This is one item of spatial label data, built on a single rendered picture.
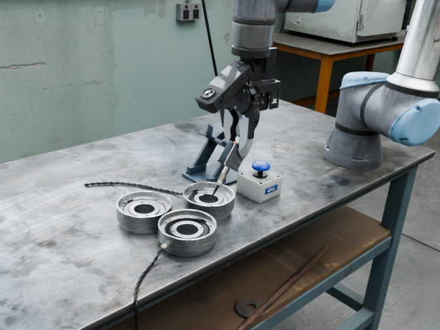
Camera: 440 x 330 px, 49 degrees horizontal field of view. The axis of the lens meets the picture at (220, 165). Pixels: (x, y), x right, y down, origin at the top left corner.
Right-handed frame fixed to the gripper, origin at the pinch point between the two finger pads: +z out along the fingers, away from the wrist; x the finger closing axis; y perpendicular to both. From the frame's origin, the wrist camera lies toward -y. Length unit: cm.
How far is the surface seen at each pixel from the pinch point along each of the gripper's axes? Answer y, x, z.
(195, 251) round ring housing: -16.8, -9.5, 11.5
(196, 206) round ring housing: -9.2, 0.2, 9.5
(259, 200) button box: 6.4, -1.7, 12.1
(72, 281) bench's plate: -36.1, -2.8, 13.0
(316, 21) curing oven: 189, 134, 4
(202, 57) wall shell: 127, 168, 27
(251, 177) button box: 7.5, 2.2, 8.6
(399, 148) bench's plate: 63, -1, 13
